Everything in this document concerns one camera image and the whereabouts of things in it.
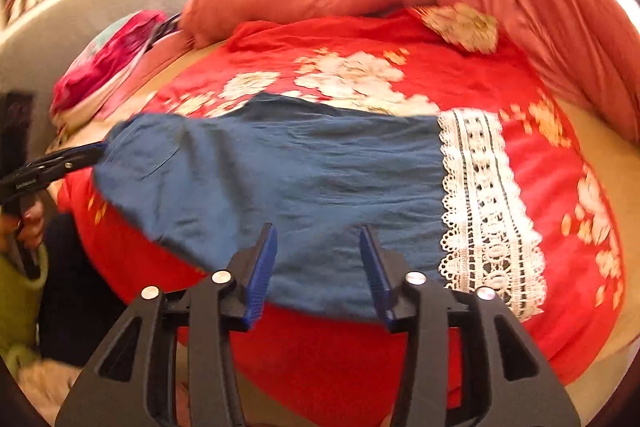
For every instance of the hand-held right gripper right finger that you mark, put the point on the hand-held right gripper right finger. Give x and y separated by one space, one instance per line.
374 277

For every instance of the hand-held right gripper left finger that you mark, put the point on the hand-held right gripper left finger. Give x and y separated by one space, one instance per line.
263 277

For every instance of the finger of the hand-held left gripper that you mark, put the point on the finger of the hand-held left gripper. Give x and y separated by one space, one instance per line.
75 151
60 168

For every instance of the blue denim lace-trimmed garment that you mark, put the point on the blue denim lace-trimmed garment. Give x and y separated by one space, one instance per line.
300 187

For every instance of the person's left forearm green sleeve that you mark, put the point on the person's left forearm green sleeve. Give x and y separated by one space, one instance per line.
20 307

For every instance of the person's left hand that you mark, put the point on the person's left hand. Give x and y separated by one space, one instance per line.
30 229

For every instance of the pink floral clothes pile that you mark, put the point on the pink floral clothes pile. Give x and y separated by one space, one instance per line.
110 57

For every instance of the plain pink pillow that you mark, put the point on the plain pink pillow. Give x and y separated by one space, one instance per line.
150 62

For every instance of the red floral blanket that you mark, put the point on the red floral blanket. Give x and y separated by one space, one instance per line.
530 187

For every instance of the red floral pillow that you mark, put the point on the red floral pillow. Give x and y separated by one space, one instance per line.
462 27

